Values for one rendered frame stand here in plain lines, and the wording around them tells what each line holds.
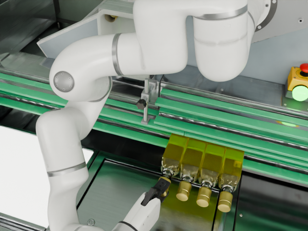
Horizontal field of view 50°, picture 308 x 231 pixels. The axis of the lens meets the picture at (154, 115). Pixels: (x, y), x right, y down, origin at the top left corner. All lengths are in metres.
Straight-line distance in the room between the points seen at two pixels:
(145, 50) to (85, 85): 0.14
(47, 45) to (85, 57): 0.69
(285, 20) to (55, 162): 0.63
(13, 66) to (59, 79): 0.70
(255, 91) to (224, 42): 0.49
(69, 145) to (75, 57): 0.19
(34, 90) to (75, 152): 0.55
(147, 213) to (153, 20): 0.46
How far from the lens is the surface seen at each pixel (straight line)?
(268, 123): 0.99
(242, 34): 0.61
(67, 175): 0.71
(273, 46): 1.07
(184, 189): 0.92
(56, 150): 0.71
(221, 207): 0.93
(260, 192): 1.20
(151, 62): 0.62
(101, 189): 1.09
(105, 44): 0.65
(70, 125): 0.72
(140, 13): 0.60
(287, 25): 0.90
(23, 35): 1.87
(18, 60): 1.37
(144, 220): 0.83
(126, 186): 1.10
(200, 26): 0.59
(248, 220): 1.13
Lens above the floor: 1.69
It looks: 46 degrees down
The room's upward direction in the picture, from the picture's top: 154 degrees counter-clockwise
